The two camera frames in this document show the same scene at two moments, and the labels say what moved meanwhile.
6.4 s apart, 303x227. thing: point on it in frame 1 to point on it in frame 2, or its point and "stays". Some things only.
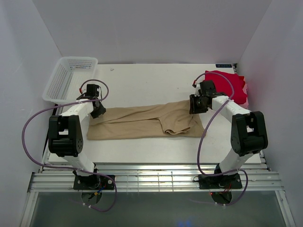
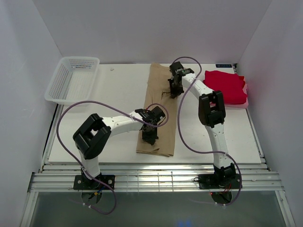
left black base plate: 95,182 stays
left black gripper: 101,110 to 151,139
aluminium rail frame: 151,178 stays
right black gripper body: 203,109 to 172,81
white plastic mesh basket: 66,77 stays
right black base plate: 229,181 stays
